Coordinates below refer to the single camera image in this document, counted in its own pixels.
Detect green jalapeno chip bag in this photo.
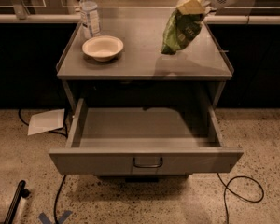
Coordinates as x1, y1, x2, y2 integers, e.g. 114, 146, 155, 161
161, 9, 204, 55

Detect grey metal cabinet counter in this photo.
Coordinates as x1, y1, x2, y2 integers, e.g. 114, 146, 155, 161
58, 7, 233, 108

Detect grey open top drawer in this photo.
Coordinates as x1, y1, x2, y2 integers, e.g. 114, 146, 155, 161
49, 100, 243, 176

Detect grey background desk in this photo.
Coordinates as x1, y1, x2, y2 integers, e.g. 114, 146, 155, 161
216, 0, 280, 16

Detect cream white bowl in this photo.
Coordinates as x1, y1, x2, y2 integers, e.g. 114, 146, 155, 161
82, 35, 124, 62

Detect clear plastic water bottle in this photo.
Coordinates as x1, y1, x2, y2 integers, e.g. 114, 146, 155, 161
79, 0, 101, 39

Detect white paper sheet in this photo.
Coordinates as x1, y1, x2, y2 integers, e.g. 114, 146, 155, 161
28, 109, 65, 135

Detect black stand base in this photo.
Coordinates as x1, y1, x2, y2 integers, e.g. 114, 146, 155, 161
4, 180, 30, 224

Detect blue tape cross marker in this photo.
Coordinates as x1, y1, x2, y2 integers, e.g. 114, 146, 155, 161
37, 209, 73, 224

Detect black drawer handle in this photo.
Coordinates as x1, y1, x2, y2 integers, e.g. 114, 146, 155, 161
132, 158, 163, 169

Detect dark low wall cabinets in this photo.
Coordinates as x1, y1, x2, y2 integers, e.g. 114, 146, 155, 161
0, 23, 76, 109

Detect black looped floor cable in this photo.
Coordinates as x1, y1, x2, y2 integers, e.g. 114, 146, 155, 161
217, 173, 265, 224

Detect black cable left floor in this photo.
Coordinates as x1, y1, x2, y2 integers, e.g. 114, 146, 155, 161
18, 108, 69, 224

